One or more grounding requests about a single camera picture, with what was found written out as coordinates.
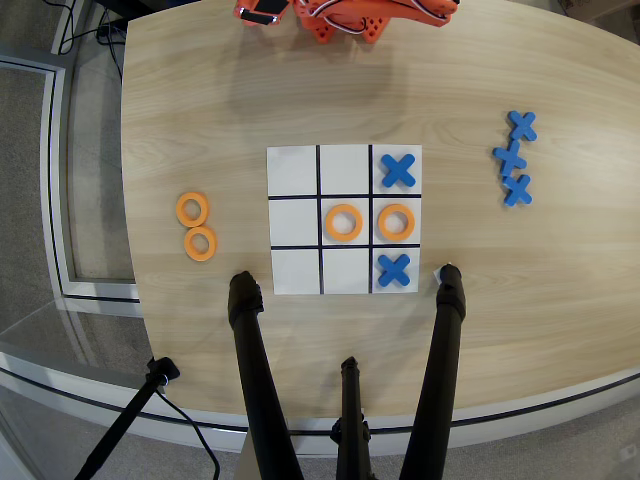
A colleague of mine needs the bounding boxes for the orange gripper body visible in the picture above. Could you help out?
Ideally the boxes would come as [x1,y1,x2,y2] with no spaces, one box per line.
[234,0,294,26]

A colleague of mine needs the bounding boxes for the orange foam ring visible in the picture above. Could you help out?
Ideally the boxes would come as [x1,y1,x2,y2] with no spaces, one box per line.
[377,203,417,243]
[175,191,210,227]
[183,225,218,262]
[325,203,365,244]

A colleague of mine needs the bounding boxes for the white tic-tac-toe board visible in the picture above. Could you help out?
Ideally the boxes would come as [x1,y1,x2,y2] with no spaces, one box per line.
[266,144,424,296]

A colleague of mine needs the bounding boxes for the blue foam cross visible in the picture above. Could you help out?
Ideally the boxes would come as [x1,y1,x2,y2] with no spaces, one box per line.
[377,253,412,289]
[380,153,418,190]
[492,140,528,177]
[502,173,534,207]
[507,110,538,143]

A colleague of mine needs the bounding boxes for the black tripod leg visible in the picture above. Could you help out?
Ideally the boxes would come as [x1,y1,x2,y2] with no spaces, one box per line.
[397,263,467,480]
[329,356,374,480]
[227,270,306,480]

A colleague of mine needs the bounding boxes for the thin black stand pole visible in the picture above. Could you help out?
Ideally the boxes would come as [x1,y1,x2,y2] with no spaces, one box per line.
[73,356,181,480]

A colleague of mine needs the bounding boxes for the black cable bundle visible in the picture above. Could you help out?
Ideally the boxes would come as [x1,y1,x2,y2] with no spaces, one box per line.
[49,0,126,84]

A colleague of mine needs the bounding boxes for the grey metal partition frame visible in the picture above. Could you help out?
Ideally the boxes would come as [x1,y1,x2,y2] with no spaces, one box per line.
[0,42,141,304]

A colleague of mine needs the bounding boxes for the black floor cable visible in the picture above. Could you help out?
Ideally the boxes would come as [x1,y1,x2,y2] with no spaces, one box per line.
[154,389,221,480]

